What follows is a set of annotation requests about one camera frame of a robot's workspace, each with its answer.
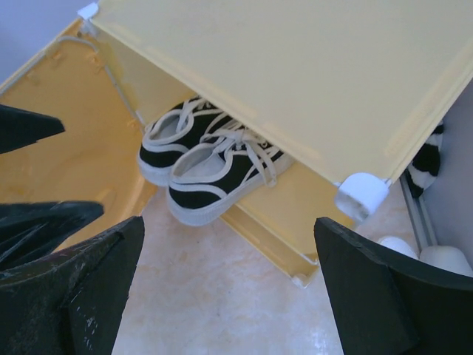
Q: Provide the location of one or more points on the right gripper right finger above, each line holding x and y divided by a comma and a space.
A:
385, 302

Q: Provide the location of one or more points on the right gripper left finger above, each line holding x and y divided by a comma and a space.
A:
71, 301

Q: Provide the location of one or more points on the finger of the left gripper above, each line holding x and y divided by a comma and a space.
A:
30, 231
21, 128

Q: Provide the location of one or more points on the yellow cabinet door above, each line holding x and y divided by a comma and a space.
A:
95, 157

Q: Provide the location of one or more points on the black white sneaker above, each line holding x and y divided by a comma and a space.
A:
220, 170
169, 137

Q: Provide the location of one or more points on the yellow shoe cabinet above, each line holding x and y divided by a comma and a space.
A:
350, 89

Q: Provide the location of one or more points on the black white striped slipper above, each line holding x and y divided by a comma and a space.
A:
422, 172

